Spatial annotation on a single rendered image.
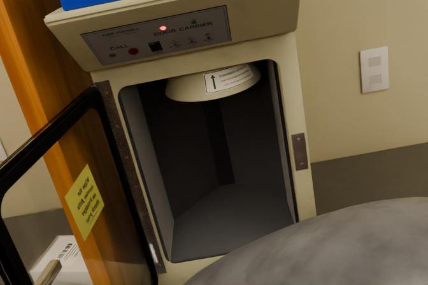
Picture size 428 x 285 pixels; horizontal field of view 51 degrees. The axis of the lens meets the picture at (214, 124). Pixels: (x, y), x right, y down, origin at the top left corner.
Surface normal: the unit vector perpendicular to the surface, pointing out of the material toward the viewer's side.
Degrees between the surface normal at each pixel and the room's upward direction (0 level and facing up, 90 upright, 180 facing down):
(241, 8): 135
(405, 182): 0
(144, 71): 90
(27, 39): 90
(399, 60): 90
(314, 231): 13
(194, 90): 66
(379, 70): 90
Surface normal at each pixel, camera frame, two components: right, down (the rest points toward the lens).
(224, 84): 0.19, -0.05
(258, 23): 0.15, 0.92
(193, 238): -0.19, -0.90
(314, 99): 0.03, 0.40
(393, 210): -0.05, -0.99
